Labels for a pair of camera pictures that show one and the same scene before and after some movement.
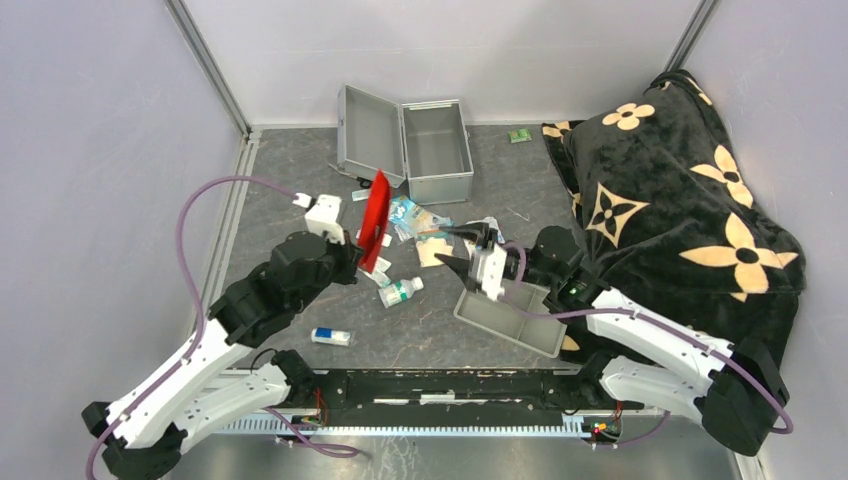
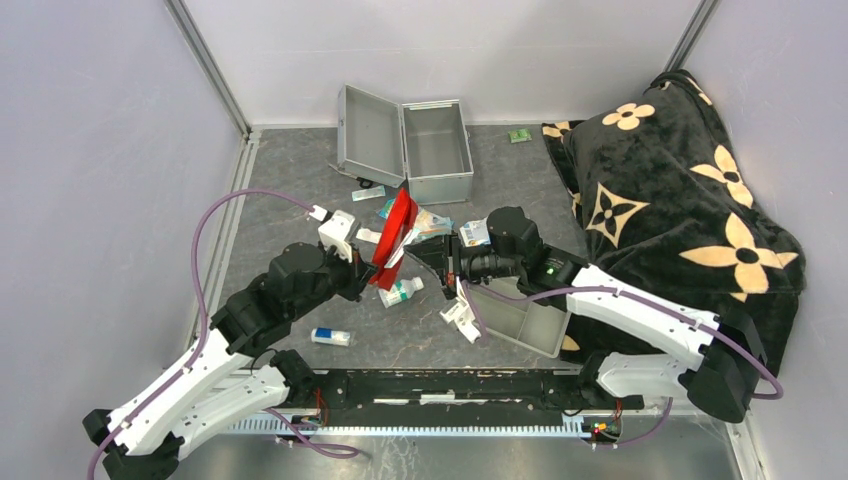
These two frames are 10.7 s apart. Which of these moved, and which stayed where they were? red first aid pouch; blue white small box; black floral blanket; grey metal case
Moved: red first aid pouch
Stayed: black floral blanket; grey metal case; blue white small box
